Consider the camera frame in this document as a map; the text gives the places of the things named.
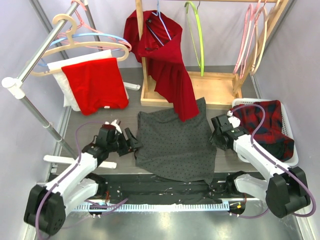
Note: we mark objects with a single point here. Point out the dark red skirt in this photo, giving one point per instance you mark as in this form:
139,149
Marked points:
165,64

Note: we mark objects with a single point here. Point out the red plaid garment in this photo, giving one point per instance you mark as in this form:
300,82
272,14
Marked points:
269,135

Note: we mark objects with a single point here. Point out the wooden clothes rack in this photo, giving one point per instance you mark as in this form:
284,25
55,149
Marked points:
220,89

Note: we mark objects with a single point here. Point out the pink hanger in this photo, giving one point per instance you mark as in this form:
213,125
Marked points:
82,27
250,13

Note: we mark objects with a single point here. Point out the white hung cloth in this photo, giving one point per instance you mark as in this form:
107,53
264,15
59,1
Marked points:
60,77

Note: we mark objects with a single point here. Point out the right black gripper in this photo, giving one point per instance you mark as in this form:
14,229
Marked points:
213,140

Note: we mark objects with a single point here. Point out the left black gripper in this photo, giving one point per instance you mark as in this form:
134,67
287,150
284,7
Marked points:
127,147

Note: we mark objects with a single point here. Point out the blue hanger left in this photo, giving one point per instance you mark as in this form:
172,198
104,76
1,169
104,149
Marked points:
116,44

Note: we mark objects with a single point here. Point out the white cable duct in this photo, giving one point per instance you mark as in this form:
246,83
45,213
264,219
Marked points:
150,208

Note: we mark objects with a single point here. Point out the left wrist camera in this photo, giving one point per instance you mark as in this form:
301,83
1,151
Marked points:
116,124

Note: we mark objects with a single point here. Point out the beige wooden hanger left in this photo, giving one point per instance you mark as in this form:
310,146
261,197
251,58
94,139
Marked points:
70,19

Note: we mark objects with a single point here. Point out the beige wooden hanger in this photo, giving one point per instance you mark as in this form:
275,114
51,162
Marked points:
269,21
70,19

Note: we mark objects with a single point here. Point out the white plastic laundry basket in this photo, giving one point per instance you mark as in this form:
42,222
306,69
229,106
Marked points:
286,127

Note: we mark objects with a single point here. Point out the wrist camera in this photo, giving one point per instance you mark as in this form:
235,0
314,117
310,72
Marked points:
116,124
233,120

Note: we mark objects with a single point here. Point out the blue wire hanger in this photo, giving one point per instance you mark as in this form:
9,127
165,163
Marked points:
157,27

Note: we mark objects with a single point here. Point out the grey dotted garment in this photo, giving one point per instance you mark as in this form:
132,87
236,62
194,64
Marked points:
176,150

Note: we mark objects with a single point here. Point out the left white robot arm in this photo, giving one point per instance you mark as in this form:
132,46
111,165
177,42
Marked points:
49,205

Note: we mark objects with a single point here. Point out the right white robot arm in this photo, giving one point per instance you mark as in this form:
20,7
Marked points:
284,189

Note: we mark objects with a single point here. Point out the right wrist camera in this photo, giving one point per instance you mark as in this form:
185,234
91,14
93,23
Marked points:
233,120

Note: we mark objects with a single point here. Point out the bright red hung garment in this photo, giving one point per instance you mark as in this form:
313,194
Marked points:
97,84

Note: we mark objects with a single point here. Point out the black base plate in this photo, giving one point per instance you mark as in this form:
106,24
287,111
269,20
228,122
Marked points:
155,190

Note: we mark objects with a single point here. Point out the metal clothes rack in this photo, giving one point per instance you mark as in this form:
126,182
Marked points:
13,84

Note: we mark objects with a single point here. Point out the beige wooden hanger right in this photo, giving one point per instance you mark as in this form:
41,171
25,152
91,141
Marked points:
269,21

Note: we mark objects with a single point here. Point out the green hanger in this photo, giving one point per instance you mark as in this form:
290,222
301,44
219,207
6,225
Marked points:
196,34

